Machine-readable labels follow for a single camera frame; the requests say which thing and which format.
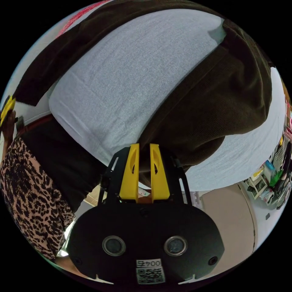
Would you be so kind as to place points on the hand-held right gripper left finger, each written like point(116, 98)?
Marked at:
point(128, 180)

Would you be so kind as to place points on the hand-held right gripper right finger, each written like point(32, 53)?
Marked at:
point(160, 182)

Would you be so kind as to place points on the dark brown pants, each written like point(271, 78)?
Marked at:
point(216, 109)

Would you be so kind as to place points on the person's left hand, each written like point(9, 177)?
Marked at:
point(9, 127)

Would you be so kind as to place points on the person's body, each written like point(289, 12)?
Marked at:
point(29, 194)

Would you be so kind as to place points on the white shelf with items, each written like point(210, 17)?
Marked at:
point(271, 180)

